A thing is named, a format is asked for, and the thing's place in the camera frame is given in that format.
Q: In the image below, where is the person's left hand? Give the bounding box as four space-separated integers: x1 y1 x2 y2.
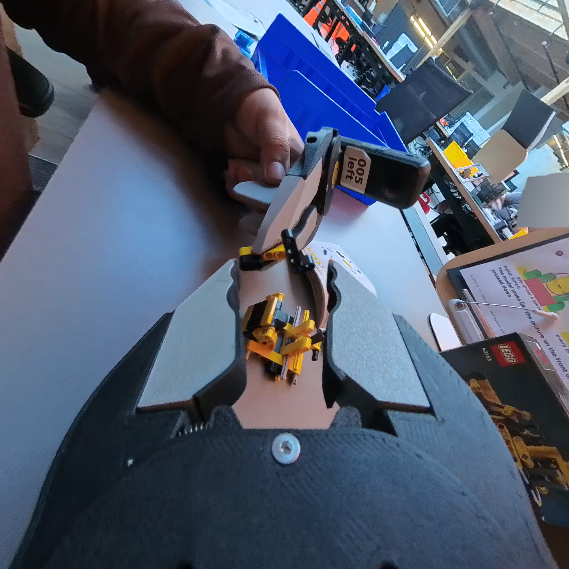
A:
223 88 306 187

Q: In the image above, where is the yellow plastic bin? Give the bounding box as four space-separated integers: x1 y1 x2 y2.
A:
442 141 480 172

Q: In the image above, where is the black monitor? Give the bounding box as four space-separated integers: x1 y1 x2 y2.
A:
502 89 557 151
375 58 473 144

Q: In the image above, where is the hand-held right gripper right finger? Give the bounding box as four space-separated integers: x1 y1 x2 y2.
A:
321 261 432 412

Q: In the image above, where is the clipboard with printed sheet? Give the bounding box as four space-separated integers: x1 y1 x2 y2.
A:
447 233 569 387

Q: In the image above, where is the yellow lego vehicle assembly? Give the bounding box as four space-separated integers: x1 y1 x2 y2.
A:
242 293 324 386

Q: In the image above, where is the person's brown clothing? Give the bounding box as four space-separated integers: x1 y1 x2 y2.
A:
0 9 38 258

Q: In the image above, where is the black lego box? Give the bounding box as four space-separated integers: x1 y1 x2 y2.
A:
440 333 569 530

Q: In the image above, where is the white flat stand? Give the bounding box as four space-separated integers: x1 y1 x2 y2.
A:
429 313 461 352

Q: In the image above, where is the lego instruction booklet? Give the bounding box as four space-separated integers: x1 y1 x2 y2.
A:
302 242 378 323

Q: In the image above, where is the black chair armrest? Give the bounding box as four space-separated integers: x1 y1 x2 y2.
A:
7 49 55 118

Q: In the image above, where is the black and yellow lego sub-assembly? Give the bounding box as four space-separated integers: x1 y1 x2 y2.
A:
239 229 315 274

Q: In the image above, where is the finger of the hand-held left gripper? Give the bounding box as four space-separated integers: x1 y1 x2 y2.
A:
251 175 313 264
293 156 324 250

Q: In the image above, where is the person's left forearm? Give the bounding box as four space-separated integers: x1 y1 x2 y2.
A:
0 0 281 154

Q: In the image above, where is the blue plastic bin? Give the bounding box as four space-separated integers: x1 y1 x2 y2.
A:
251 13 409 206

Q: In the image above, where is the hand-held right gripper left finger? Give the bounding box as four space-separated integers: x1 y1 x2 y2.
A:
137 260 248 418

